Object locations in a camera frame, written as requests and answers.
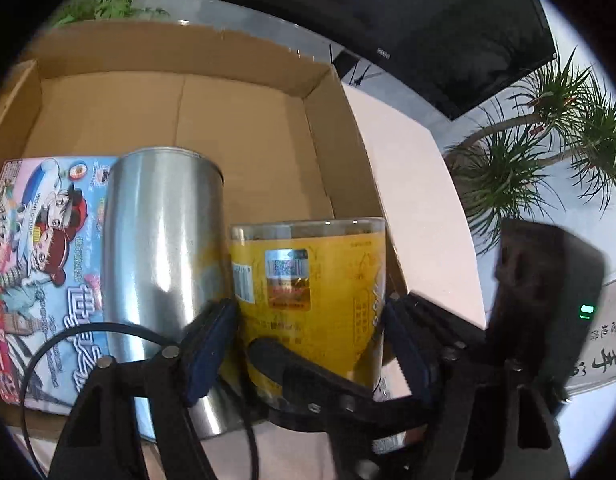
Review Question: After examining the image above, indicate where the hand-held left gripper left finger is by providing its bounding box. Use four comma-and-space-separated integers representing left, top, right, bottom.
48, 299, 239, 480

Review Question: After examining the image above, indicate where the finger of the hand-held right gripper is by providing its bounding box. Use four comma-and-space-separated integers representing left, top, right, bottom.
247, 337, 431, 480

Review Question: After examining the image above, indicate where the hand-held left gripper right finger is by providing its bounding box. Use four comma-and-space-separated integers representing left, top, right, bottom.
382, 293, 572, 480

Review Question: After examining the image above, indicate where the yellow label clear can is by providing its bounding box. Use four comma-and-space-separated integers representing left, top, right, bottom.
229, 217, 389, 402

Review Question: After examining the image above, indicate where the silver metal can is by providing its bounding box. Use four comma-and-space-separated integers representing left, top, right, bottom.
102, 146, 235, 439

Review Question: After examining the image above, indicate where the brown cardboard box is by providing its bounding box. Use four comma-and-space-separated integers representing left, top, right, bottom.
0, 22, 489, 442

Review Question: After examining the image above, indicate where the white calligraphy sheet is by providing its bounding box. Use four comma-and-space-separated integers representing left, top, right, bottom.
563, 272, 616, 397

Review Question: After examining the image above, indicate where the spiky leaf potted tree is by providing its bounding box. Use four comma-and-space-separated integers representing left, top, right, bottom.
443, 45, 616, 257

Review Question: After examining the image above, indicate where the cartoon printed game box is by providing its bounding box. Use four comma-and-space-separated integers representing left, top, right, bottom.
0, 156, 121, 416

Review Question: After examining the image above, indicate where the black antenna router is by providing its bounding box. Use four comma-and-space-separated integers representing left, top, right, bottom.
329, 44, 385, 87

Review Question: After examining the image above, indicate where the black television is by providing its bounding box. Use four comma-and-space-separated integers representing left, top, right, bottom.
197, 0, 560, 122

